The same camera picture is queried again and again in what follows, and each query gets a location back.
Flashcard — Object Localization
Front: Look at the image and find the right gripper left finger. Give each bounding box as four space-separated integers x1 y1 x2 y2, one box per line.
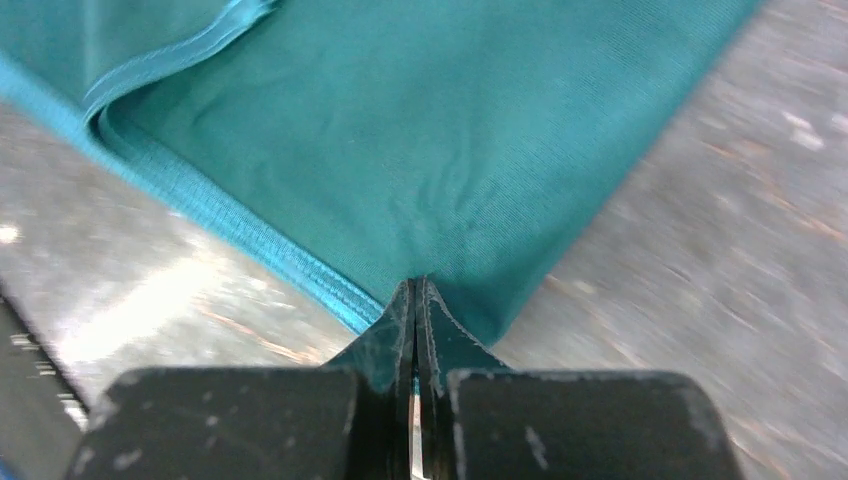
66 280 415 479

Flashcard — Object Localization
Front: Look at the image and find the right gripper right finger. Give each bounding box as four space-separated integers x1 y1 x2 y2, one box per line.
417 278 743 479

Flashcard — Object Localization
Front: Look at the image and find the teal cloth napkin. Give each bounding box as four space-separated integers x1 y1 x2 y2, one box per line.
1 1 757 344

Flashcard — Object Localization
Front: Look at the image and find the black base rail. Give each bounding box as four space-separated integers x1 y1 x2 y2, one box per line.
1 297 88 479

